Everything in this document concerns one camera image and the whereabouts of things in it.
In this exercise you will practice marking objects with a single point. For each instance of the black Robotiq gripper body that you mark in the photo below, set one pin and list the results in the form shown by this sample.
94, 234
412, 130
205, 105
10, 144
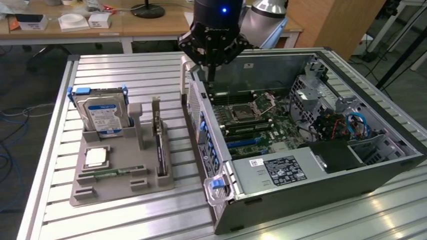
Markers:
216, 22

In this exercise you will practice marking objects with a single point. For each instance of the black Nvidia graphics card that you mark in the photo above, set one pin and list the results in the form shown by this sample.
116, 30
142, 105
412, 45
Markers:
158, 150

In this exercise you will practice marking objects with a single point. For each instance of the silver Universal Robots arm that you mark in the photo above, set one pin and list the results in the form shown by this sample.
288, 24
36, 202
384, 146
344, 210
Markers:
262, 17

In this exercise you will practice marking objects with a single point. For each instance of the wooden desk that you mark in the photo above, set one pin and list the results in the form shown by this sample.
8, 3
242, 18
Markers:
149, 27

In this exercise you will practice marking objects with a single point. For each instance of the black lamp base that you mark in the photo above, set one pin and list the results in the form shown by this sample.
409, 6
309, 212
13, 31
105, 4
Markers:
148, 11

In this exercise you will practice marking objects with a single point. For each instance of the metal socket cover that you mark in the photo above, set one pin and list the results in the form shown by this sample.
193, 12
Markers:
264, 102

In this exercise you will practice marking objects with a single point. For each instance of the CPU socket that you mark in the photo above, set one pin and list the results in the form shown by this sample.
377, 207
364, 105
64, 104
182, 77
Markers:
242, 112

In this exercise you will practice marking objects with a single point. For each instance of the small white box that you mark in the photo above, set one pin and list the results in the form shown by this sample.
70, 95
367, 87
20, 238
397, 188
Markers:
98, 21

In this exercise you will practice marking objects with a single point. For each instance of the grey metal disk bay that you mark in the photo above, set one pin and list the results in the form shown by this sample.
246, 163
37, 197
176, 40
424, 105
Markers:
309, 100
373, 150

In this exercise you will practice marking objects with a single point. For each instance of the installed black RAM stick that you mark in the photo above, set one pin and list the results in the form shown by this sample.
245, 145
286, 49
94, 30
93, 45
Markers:
248, 127

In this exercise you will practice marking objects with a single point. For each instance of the wooden cabinet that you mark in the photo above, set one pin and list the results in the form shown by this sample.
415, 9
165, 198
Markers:
347, 30

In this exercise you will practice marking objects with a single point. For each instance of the green motherboard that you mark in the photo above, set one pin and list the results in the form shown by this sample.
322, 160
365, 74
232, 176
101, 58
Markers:
282, 130

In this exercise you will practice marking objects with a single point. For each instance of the blue expansion slot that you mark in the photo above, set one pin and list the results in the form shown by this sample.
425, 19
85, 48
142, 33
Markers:
244, 142

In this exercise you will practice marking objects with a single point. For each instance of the white floor box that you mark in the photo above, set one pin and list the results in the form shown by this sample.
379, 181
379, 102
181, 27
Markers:
361, 46

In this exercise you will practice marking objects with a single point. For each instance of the hard disk in blue caddy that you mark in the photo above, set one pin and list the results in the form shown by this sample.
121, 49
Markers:
102, 117

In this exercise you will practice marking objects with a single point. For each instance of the black chair base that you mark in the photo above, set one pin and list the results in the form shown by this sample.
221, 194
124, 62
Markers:
42, 53

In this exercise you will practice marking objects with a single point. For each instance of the white box with black lid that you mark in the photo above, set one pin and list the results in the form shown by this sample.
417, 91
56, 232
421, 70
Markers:
30, 23

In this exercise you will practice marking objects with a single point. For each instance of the black stand pole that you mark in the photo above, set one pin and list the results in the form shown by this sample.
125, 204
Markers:
400, 63

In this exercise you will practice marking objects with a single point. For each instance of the black plastic shroud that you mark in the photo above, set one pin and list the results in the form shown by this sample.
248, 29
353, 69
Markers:
333, 155

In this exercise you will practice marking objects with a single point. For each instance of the grey power supply unit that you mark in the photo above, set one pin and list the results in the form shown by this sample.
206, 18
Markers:
253, 180

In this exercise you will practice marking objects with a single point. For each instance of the silver CPU chip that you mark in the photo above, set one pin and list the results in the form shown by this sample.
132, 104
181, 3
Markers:
94, 157

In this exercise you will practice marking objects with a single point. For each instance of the blue case latch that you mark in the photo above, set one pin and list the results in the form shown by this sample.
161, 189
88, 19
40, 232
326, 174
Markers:
216, 184

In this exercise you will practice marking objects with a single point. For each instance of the orange card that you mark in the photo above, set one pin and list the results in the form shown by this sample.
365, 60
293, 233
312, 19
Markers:
13, 25

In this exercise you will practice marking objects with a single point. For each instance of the green RAM stick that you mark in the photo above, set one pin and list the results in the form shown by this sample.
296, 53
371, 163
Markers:
109, 172

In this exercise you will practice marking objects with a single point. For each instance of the grey printed parts rack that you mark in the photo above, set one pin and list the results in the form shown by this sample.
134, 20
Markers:
116, 185

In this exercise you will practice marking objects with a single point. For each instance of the open black PC case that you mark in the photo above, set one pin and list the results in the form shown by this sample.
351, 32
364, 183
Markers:
300, 200

